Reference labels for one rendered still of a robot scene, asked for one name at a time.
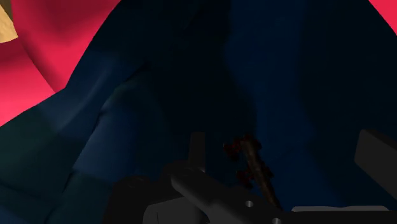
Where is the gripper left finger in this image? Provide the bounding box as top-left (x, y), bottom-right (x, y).
top-left (106, 131), bottom-right (292, 224)

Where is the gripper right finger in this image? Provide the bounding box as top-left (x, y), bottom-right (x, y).
top-left (353, 129), bottom-right (397, 201)

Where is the brown twig with red berries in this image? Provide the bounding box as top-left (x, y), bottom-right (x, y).
top-left (222, 133), bottom-right (284, 213)

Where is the dark blue blanket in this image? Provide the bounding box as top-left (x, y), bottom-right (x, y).
top-left (0, 0), bottom-right (397, 224)

